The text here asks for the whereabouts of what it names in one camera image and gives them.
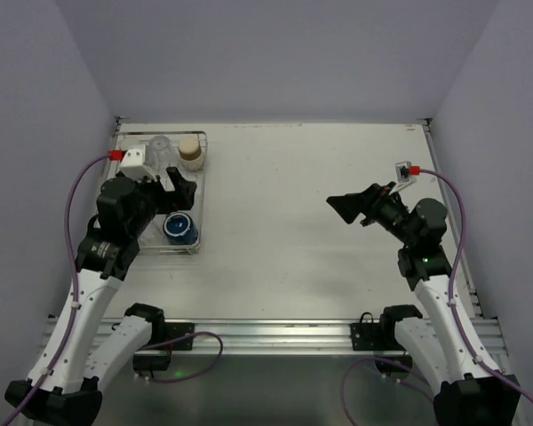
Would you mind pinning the clear plastic cup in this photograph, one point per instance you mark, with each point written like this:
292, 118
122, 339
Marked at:
165, 153

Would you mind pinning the aluminium front rail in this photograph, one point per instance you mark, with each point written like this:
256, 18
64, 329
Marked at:
289, 337

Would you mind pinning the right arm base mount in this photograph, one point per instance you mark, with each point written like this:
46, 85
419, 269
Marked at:
367, 335

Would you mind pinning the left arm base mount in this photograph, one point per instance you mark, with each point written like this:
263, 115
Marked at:
159, 360

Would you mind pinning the metal wire dish rack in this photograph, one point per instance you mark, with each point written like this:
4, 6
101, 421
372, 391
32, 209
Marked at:
152, 240

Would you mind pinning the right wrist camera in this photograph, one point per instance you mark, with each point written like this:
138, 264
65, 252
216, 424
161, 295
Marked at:
403, 177

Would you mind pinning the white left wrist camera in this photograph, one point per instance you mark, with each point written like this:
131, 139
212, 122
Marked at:
133, 163

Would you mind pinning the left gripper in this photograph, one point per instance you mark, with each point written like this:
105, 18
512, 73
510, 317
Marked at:
165, 192

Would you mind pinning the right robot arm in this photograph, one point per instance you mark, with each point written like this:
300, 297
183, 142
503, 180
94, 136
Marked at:
441, 340

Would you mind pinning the cream cup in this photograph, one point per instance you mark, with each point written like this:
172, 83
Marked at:
191, 153
127, 143

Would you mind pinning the aluminium right side rail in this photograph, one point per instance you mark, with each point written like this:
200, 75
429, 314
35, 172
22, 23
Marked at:
464, 279

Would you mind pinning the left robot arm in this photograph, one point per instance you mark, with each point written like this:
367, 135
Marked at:
67, 383

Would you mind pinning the aluminium rail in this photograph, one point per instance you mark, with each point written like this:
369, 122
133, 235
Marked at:
464, 279
289, 337

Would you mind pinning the blue ceramic mug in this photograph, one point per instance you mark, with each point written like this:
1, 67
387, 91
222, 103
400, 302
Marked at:
179, 229

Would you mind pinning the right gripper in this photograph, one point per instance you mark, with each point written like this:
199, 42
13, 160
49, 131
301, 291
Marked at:
369, 207

